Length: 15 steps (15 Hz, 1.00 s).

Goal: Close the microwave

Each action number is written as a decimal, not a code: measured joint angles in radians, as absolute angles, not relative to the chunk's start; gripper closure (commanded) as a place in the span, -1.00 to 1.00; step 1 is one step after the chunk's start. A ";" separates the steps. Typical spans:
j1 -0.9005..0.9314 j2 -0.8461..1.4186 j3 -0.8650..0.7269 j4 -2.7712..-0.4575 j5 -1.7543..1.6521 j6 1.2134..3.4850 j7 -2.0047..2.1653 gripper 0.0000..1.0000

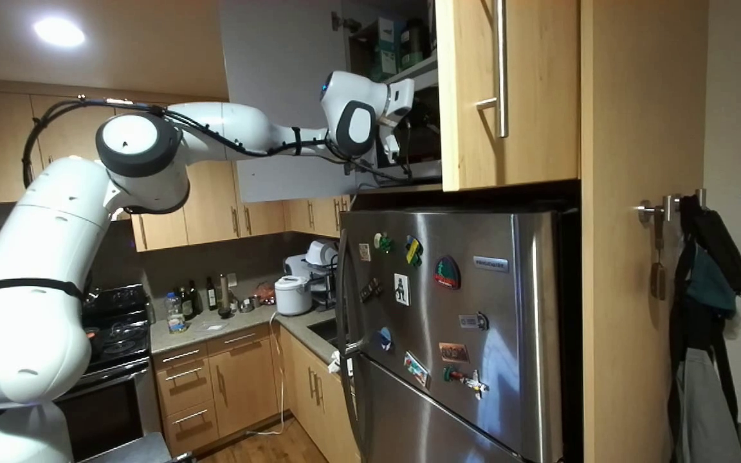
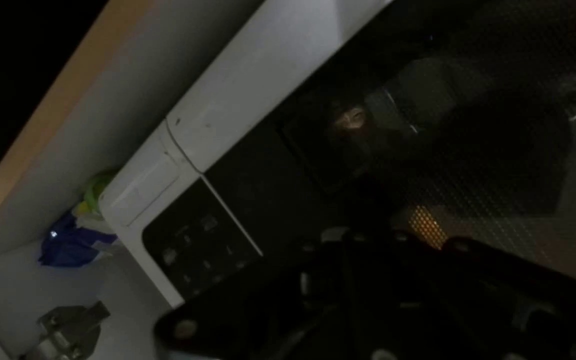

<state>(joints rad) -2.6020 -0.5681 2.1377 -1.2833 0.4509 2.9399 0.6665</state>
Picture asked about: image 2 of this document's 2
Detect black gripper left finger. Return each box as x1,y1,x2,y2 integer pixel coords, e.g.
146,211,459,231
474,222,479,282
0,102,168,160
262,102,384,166
154,225,377,360

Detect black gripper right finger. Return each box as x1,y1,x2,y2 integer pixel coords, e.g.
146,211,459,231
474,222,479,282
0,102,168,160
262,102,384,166
366,229,576,360

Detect white microwave oven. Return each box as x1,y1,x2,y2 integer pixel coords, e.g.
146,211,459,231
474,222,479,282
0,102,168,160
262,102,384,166
165,0,576,296

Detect metal cabinet door hinge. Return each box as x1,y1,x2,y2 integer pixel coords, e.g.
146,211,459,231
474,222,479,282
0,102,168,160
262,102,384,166
19,299,111,360

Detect small blue package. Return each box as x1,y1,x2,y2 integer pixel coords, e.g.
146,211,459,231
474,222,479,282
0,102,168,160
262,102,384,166
37,167,119,270

